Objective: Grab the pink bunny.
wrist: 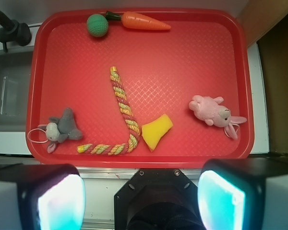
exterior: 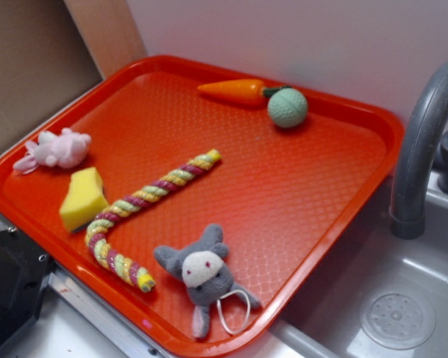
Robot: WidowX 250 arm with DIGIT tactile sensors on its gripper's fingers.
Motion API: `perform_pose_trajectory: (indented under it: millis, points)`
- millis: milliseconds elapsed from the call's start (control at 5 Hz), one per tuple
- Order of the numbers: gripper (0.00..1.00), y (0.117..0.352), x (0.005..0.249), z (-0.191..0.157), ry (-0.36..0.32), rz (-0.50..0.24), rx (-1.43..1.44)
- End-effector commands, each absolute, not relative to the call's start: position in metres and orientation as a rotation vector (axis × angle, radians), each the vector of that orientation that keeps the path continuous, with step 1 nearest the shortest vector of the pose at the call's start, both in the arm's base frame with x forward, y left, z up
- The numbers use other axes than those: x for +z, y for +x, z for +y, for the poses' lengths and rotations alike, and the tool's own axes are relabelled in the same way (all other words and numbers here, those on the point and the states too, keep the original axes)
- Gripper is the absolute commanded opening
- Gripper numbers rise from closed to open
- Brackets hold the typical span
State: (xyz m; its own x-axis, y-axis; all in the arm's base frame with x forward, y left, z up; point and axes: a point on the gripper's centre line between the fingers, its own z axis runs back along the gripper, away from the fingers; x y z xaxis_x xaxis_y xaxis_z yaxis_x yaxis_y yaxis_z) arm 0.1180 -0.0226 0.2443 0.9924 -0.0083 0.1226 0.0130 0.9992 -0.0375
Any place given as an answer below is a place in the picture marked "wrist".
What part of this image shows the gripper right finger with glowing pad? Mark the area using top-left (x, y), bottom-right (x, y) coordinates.
top-left (197, 158), bottom-right (288, 230)

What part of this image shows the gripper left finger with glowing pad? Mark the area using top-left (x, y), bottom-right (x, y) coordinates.
top-left (0, 163), bottom-right (85, 230)

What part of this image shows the grey plush bunny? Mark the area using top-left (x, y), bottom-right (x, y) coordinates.
top-left (26, 107), bottom-right (83, 153)

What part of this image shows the pink plush bunny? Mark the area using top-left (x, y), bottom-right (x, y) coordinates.
top-left (189, 95), bottom-right (247, 140)

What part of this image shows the yellow cheese wedge toy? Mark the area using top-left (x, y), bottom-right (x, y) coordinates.
top-left (142, 114), bottom-right (173, 151)

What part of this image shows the grey sink basin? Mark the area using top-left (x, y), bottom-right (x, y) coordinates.
top-left (0, 48), bottom-right (33, 132)

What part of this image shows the red plastic tray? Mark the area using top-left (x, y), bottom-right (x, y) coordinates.
top-left (26, 9), bottom-right (254, 168)

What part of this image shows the black faucet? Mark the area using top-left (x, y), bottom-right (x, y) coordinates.
top-left (0, 11), bottom-right (32, 53)

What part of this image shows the green golf ball toy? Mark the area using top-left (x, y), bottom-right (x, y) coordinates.
top-left (86, 14), bottom-right (108, 37)

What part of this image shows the orange plastic carrot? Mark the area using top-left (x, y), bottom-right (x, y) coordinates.
top-left (105, 11), bottom-right (171, 31)

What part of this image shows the multicolour twisted rope toy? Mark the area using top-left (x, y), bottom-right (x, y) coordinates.
top-left (77, 66), bottom-right (141, 156)

